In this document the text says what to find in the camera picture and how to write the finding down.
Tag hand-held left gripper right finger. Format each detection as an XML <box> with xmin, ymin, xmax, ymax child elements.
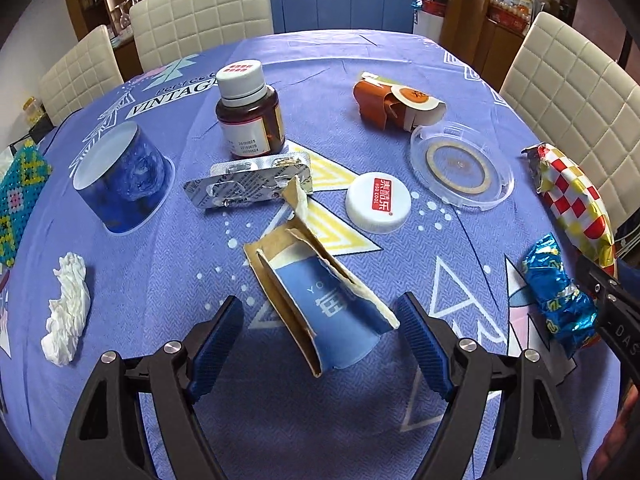
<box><xmin>395</xmin><ymin>291</ymin><xmax>585</xmax><ymax>480</ymax></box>

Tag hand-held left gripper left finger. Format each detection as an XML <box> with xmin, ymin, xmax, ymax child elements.
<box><xmin>56</xmin><ymin>295</ymin><xmax>246</xmax><ymax>480</ymax></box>

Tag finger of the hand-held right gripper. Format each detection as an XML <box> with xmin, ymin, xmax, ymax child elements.
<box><xmin>575</xmin><ymin>255</ymin><xmax>621</xmax><ymax>306</ymax></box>

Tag blue foil wrapper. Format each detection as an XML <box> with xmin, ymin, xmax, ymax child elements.
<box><xmin>520</xmin><ymin>232</ymin><xmax>601</xmax><ymax>358</ymax></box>

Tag torn blue paper cup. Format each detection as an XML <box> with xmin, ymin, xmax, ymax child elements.
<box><xmin>243</xmin><ymin>176</ymin><xmax>400</xmax><ymax>378</ymax></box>

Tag silver pill blister pack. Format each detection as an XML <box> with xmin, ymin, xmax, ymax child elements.
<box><xmin>210</xmin><ymin>154</ymin><xmax>313</xmax><ymax>196</ymax></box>
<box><xmin>182</xmin><ymin>172</ymin><xmax>301</xmax><ymax>215</ymax></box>

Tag clear round plastic lid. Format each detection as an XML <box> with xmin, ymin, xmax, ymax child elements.
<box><xmin>410</xmin><ymin>121</ymin><xmax>516</xmax><ymax>212</ymax></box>

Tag red white checkered wrapper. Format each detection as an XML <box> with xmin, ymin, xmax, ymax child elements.
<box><xmin>521</xmin><ymin>142</ymin><xmax>618</xmax><ymax>268</ymax></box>

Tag crumpled white tissue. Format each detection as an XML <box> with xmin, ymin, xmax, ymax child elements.
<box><xmin>41</xmin><ymin>252</ymin><xmax>92</xmax><ymax>366</ymax></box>

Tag white plastic bottle cap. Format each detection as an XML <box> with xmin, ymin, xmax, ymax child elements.
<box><xmin>345</xmin><ymin>172</ymin><xmax>413</xmax><ymax>234</ymax></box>

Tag tall cream quilted chair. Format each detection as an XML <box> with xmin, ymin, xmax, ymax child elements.
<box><xmin>499</xmin><ymin>11</ymin><xmax>640</xmax><ymax>241</ymax></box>

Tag blue swirl print paper cup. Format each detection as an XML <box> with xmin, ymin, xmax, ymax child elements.
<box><xmin>72</xmin><ymin>121</ymin><xmax>173</xmax><ymax>237</ymax></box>

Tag brown medicine bottle white cap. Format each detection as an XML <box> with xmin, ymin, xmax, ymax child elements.
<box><xmin>215</xmin><ymin>59</ymin><xmax>287</xmax><ymax>158</ymax></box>

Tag colourful beaded tissue box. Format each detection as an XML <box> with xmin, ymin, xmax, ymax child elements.
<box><xmin>0</xmin><ymin>139</ymin><xmax>53</xmax><ymax>268</ymax></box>

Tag crushed orange paper cup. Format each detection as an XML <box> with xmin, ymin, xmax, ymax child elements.
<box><xmin>352</xmin><ymin>72</ymin><xmax>447</xmax><ymax>132</ymax></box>

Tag wooden storage shelf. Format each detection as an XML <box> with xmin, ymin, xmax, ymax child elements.
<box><xmin>450</xmin><ymin>0</ymin><xmax>581</xmax><ymax>76</ymax></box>

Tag purple printed tablecloth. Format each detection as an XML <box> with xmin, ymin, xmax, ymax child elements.
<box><xmin>0</xmin><ymin>29</ymin><xmax>636</xmax><ymax>480</ymax></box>

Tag yellow jar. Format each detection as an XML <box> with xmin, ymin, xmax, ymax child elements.
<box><xmin>22</xmin><ymin>97</ymin><xmax>45</xmax><ymax>126</ymax></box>

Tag white bin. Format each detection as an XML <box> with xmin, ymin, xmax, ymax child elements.
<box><xmin>412</xmin><ymin>0</ymin><xmax>448</xmax><ymax>43</ymax></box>

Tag small cream quilted chair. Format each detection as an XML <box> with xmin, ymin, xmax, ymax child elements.
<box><xmin>39</xmin><ymin>24</ymin><xmax>125</xmax><ymax>126</ymax></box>

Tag wide cream quilted chair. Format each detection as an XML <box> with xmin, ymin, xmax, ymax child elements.
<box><xmin>129</xmin><ymin>0</ymin><xmax>275</xmax><ymax>73</ymax></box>

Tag blue kitchen cabinets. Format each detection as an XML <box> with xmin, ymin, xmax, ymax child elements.
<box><xmin>270</xmin><ymin>0</ymin><xmax>426</xmax><ymax>36</ymax></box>

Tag wooden glass display cabinet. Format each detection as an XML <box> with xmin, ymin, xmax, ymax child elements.
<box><xmin>60</xmin><ymin>0</ymin><xmax>146</xmax><ymax>76</ymax></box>

